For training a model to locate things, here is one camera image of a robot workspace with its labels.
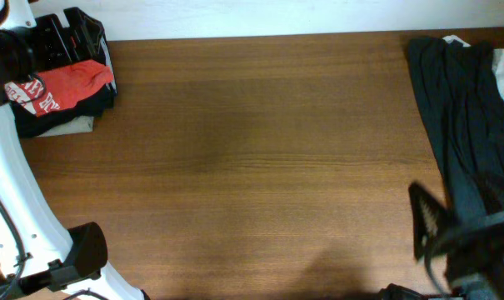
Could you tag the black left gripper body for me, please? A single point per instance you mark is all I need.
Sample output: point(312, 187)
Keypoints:
point(50, 47)

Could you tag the orange t-shirt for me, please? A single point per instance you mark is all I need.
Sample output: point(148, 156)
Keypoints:
point(61, 88)

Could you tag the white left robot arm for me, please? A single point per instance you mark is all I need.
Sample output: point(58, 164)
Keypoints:
point(36, 251)

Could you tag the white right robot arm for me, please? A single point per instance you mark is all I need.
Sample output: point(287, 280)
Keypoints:
point(462, 259)

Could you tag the dark clothes pile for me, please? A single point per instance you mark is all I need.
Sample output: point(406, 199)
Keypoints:
point(463, 113)

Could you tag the black folded garment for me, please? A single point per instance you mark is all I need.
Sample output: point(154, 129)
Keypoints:
point(30, 126)

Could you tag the beige folded garment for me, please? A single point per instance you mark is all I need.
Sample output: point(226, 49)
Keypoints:
point(82, 124)

